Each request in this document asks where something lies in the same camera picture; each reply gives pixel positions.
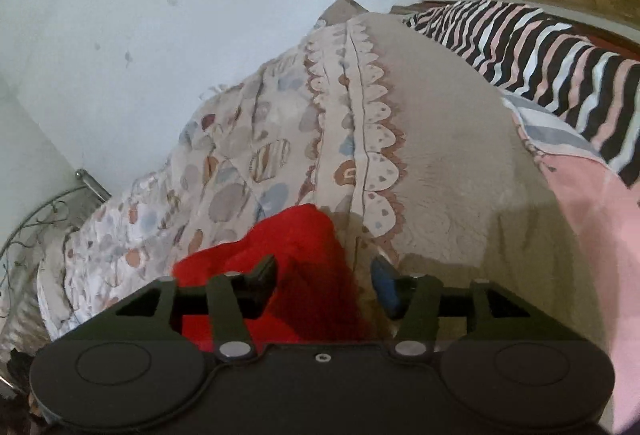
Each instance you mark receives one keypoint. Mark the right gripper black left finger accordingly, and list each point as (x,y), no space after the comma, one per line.
(155,312)

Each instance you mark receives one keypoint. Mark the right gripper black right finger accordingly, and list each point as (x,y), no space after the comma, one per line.
(491,312)

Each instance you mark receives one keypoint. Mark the red long-sleeve sweater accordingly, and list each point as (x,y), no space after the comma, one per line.
(316,298)

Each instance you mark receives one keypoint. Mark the metal wrought headboard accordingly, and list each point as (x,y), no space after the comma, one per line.
(22,326)

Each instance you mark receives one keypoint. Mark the patterned heart print quilt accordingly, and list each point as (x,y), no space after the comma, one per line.
(402,146)

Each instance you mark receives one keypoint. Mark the black white pink striped sheet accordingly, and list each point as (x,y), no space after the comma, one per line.
(524,50)

